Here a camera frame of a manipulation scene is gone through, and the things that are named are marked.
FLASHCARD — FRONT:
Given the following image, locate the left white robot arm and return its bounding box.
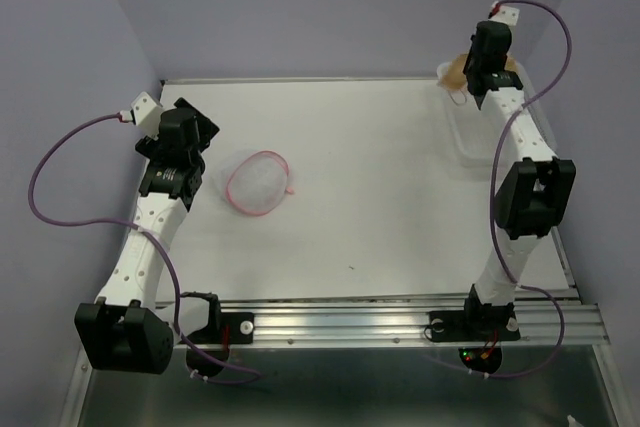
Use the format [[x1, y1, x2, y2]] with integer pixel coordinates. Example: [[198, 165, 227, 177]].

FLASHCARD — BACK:
[[74, 92, 223, 374]]

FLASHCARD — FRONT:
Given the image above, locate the beige bra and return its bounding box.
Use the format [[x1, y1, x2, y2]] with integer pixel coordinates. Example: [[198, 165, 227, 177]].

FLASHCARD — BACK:
[[439, 53, 523, 96]]

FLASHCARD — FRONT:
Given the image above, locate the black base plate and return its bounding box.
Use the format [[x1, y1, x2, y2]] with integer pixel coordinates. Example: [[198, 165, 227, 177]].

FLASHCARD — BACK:
[[424, 310, 521, 375], [161, 292, 262, 385]]

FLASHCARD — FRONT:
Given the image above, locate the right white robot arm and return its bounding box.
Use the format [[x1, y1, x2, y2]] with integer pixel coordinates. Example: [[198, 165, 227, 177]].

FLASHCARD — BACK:
[[460, 20, 576, 341]]

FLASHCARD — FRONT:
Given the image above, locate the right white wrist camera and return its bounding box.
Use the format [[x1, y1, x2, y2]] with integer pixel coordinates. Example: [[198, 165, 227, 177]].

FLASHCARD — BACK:
[[488, 1, 520, 28]]

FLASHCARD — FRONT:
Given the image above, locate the aluminium rail frame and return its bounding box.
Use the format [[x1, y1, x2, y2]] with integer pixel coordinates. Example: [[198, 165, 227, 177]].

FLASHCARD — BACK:
[[59, 77, 626, 427]]

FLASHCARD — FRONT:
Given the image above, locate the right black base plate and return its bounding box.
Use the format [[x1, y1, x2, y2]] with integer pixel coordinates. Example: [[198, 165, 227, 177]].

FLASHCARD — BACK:
[[424, 310, 521, 375]]

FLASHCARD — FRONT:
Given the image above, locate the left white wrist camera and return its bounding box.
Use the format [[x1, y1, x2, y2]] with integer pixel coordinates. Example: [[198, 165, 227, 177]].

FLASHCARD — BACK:
[[131, 92, 164, 138]]

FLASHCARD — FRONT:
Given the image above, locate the white plastic basket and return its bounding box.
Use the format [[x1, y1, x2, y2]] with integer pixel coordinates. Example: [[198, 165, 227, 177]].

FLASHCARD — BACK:
[[436, 62, 558, 168]]

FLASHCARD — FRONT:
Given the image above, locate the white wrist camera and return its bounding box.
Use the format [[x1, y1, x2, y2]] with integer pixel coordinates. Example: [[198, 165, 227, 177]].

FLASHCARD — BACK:
[[488, 1, 520, 28], [131, 92, 164, 138]]

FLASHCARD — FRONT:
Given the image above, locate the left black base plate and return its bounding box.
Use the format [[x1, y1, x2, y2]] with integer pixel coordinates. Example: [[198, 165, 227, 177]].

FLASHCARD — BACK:
[[161, 292, 262, 385]]

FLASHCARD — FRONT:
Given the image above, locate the white mesh laundry bag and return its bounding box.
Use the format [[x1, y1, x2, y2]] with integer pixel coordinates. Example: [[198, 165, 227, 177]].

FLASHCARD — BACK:
[[212, 150, 293, 217]]

